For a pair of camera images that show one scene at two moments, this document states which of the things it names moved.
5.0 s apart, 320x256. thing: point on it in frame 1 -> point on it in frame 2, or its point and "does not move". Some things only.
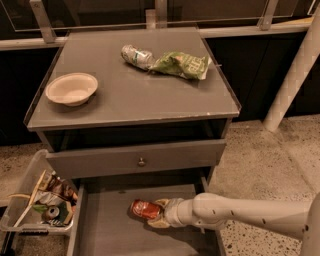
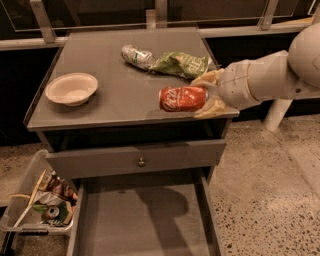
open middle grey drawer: x=102 y=225 does not move
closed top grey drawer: x=134 y=158 does not move
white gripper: x=172 y=211 -> x=234 y=84
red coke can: x=145 y=208 -> x=183 y=98
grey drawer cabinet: x=137 y=115 does not move
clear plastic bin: x=37 y=202 does not move
